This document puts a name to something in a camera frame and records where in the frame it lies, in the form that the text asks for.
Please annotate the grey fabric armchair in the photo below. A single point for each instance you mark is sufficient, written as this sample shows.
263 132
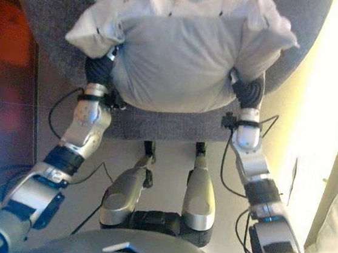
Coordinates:
52 27

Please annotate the large flat screen television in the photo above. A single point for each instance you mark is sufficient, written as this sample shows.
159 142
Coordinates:
3 83

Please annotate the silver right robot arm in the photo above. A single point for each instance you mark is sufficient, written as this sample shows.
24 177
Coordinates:
250 160

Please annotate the white ruffled cushion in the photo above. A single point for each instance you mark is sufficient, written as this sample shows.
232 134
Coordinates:
177 57

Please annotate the grey robot torso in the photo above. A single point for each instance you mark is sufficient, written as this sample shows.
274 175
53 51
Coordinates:
112 251

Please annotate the silver robot leg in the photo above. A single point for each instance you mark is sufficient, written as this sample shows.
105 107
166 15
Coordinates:
124 194
199 197

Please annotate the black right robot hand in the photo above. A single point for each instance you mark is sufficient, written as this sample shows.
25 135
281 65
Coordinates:
250 94

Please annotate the silver left robot leg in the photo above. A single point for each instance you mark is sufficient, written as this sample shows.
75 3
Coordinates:
124 194

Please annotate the silver right robot leg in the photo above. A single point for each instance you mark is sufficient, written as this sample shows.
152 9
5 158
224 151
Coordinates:
199 197

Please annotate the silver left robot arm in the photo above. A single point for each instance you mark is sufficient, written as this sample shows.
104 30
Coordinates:
83 129

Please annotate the black robot pelvis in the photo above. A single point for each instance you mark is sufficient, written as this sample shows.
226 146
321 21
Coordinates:
158 221

